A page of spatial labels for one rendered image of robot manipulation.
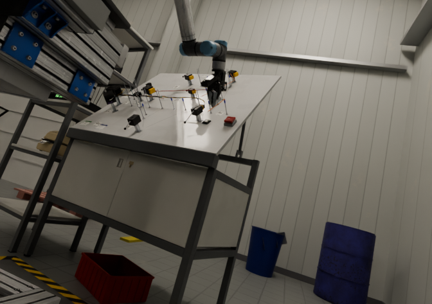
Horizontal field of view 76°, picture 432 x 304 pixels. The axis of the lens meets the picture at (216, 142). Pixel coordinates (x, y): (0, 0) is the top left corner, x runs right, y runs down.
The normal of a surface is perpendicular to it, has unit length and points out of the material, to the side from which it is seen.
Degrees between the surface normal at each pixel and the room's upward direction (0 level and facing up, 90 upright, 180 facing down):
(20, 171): 90
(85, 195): 90
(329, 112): 90
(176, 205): 90
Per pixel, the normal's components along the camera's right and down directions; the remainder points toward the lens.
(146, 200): -0.43, -0.32
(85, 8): 0.93, 0.20
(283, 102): -0.24, -0.29
